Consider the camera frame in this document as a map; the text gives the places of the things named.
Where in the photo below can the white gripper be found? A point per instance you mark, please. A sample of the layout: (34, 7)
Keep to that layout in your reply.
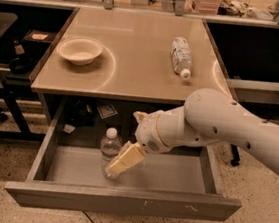
(147, 132)

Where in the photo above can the clear plastic water bottle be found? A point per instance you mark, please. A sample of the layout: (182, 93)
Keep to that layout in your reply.
(110, 147)

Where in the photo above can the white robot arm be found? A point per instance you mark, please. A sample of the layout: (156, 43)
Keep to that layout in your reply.
(208, 116)

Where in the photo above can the grey cabinet with counter top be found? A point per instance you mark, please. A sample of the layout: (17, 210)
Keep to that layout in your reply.
(136, 63)

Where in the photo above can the grey open drawer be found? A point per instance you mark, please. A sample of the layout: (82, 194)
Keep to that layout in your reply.
(66, 174)

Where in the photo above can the white labelled bottle lying down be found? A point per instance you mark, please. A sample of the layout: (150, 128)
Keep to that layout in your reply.
(181, 57)

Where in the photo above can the white paper card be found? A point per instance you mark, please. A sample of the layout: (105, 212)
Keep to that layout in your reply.
(106, 111)

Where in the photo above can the white paper bowl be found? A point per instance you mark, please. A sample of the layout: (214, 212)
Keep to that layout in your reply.
(79, 51)

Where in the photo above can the black side table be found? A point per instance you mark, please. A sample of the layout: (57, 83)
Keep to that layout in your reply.
(2, 77)

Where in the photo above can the pink stacked trays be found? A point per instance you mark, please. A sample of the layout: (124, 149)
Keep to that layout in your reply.
(205, 6)

